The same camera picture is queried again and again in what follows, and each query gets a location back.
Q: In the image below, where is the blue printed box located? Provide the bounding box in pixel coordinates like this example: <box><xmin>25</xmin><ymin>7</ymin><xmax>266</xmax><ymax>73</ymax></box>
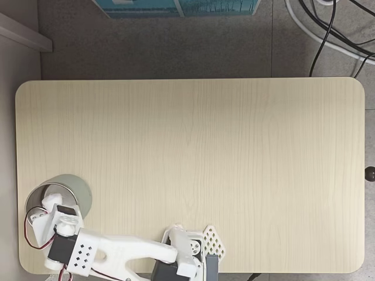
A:
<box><xmin>93</xmin><ymin>0</ymin><xmax>261</xmax><ymax>19</ymax></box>

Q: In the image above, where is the red white black servo wire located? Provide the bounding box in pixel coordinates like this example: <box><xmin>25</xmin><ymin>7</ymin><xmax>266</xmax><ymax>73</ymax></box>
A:
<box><xmin>58</xmin><ymin>261</ymin><xmax>102</xmax><ymax>281</ymax></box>
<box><xmin>23</xmin><ymin>207</ymin><xmax>57</xmax><ymax>251</ymax></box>

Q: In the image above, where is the white floor cable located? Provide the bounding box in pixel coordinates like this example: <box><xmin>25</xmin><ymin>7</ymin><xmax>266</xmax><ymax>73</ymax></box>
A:
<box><xmin>284</xmin><ymin>0</ymin><xmax>375</xmax><ymax>78</ymax></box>

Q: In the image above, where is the pale green steel cup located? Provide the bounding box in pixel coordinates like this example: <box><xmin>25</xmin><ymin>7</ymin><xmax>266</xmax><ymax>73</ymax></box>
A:
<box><xmin>25</xmin><ymin>173</ymin><xmax>93</xmax><ymax>227</ymax></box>

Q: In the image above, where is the black floor cable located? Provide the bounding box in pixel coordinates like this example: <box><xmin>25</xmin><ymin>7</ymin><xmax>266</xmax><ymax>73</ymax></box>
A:
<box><xmin>298</xmin><ymin>0</ymin><xmax>375</xmax><ymax>47</ymax></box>
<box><xmin>309</xmin><ymin>0</ymin><xmax>338</xmax><ymax>77</ymax></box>

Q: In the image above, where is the grey table clamp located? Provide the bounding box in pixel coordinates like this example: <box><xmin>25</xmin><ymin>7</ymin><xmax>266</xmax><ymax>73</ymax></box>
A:
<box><xmin>205</xmin><ymin>254</ymin><xmax>219</xmax><ymax>281</ymax></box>

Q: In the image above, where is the white perforated board holder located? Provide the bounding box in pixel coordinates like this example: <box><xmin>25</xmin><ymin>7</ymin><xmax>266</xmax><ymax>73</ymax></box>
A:
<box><xmin>202</xmin><ymin>224</ymin><xmax>228</xmax><ymax>261</ymax></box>

